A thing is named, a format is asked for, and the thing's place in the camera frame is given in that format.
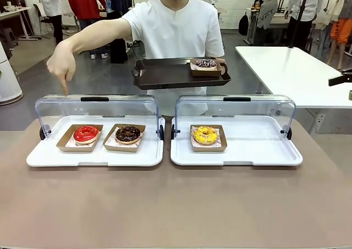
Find red glazed donut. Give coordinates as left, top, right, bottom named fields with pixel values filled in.
left=73, top=125, right=100, bottom=145

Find person's right hand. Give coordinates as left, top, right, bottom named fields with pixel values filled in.
left=46, top=38, right=78, bottom=97

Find yellow glazed donut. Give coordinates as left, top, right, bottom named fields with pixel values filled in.
left=193, top=125, right=219, bottom=145

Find chocolate donut with nuts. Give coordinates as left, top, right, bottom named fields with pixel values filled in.
left=115, top=125, right=141, bottom=145

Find person's left hand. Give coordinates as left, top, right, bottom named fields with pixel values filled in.
left=217, top=58, right=228, bottom=75

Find hanging dark clothes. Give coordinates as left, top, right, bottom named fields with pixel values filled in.
left=104, top=0, right=133, bottom=64

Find bystander in white coat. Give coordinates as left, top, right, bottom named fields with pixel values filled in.
left=37, top=0, right=67, bottom=45

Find kraft paper donut tray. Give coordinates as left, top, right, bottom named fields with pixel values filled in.
left=189, top=58, right=222, bottom=78
left=190, top=124, right=228, bottom=152
left=102, top=123, right=147, bottom=153
left=56, top=123, right=105, bottom=152

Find white display case base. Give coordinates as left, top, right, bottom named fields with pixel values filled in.
left=170, top=115, right=304, bottom=167
left=26, top=114, right=166, bottom=168

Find mannequin with grey skirt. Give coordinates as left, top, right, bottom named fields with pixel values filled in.
left=252, top=0, right=287, bottom=30

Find person in white t-shirt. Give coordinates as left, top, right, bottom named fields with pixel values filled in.
left=120, top=0, right=226, bottom=117

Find black backpack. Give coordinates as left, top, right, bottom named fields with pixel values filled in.
left=238, top=12, right=250, bottom=36

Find bystander in red jacket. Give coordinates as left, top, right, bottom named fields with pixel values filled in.
left=67, top=0, right=108, bottom=59

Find white background desk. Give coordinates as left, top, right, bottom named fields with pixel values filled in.
left=0, top=6, right=38, bottom=41

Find black tripod pole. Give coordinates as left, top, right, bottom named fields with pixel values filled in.
left=287, top=0, right=313, bottom=49

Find grey plastic stool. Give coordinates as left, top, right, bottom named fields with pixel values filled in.
left=0, top=27, right=19, bottom=51

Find dark brown serving tray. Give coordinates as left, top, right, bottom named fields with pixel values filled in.
left=131, top=57, right=232, bottom=91

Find mannequin with orange shorts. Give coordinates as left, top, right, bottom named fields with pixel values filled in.
left=323, top=0, right=352, bottom=70

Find person's right forearm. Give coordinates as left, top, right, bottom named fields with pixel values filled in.
left=65, top=17, right=133, bottom=54

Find grey office chair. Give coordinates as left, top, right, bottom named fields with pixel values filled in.
left=32, top=3, right=52, bottom=40

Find white side table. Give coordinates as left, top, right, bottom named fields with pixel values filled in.
left=235, top=45, right=352, bottom=136

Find white cylindrical air purifier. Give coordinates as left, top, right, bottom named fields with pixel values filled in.
left=0, top=40, right=24, bottom=104

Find clear dome lid black handle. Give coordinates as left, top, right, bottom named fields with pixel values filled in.
left=170, top=95, right=296, bottom=140
left=35, top=93, right=166, bottom=140

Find bystander in white shirt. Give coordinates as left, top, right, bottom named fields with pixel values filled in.
left=284, top=0, right=327, bottom=51

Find chocolate donut colourful sprinkles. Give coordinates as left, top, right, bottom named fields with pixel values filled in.
left=195, top=58, right=217, bottom=69

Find white background workbench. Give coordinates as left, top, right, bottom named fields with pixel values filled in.
left=245, top=6, right=331, bottom=45

